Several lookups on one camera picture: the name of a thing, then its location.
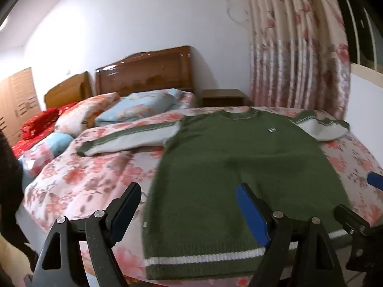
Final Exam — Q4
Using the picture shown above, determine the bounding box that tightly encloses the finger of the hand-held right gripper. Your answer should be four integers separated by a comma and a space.
368, 171, 383, 191
333, 204, 383, 276

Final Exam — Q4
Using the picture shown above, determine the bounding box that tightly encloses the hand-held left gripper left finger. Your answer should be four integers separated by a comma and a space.
31, 182, 142, 287

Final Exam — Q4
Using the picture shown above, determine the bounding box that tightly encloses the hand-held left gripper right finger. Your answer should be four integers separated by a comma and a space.
236, 183, 344, 287

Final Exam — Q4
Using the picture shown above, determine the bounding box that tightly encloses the green knit sweater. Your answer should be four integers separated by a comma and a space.
76, 109, 351, 281

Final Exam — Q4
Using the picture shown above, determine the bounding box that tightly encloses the bed with floral sheet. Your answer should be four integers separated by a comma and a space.
15, 91, 383, 287

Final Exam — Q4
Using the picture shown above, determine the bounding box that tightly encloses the folded light blue quilt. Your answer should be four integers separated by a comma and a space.
18, 132, 74, 177

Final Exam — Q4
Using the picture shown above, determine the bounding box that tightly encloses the light blue floral pillow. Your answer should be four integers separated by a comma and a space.
95, 89, 184, 127

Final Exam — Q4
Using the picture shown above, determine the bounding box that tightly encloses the pink floral pillow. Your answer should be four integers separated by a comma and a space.
54, 93, 121, 135

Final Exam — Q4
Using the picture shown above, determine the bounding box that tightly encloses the person's dark clothing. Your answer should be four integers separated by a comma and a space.
0, 128, 34, 276

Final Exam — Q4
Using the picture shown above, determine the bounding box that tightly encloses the wooden bedside table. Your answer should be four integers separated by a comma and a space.
201, 89, 252, 107

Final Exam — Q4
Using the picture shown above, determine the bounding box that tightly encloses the red blanket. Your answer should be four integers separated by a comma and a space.
12, 102, 79, 159

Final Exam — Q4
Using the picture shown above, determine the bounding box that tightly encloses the small wooden headboard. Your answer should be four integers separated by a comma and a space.
44, 72, 93, 110

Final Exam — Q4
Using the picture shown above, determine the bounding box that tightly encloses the large wooden headboard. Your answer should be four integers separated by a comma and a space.
95, 46, 195, 98

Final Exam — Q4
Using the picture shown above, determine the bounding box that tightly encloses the wooden wardrobe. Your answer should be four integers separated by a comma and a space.
0, 67, 41, 147

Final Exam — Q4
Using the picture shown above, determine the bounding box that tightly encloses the window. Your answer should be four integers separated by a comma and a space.
332, 0, 383, 73

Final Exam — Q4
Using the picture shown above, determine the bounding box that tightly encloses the floral curtain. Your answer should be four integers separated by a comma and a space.
244, 0, 351, 120

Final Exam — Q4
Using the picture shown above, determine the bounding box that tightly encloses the wall cable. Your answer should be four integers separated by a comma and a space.
223, 0, 252, 28

